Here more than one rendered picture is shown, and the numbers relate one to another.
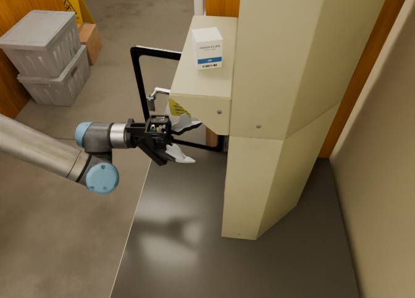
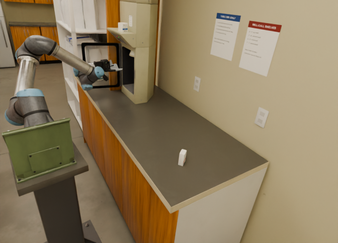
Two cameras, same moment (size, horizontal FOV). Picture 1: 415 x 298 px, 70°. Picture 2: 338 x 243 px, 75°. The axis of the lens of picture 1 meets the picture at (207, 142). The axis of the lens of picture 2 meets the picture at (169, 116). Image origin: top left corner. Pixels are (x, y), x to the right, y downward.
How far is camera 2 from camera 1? 1.36 m
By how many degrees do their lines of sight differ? 37
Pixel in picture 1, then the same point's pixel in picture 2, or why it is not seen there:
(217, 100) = (132, 34)
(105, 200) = not seen: hidden behind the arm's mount
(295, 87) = (149, 28)
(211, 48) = (125, 25)
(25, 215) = not seen: outside the picture
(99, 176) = (99, 69)
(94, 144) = not seen: hidden behind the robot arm
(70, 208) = (11, 187)
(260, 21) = (140, 12)
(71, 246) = (27, 201)
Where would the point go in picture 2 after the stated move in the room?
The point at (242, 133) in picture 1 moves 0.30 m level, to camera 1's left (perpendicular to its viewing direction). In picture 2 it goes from (139, 46) to (100, 48)
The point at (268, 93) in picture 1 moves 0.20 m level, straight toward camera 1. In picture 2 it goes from (143, 31) to (153, 35)
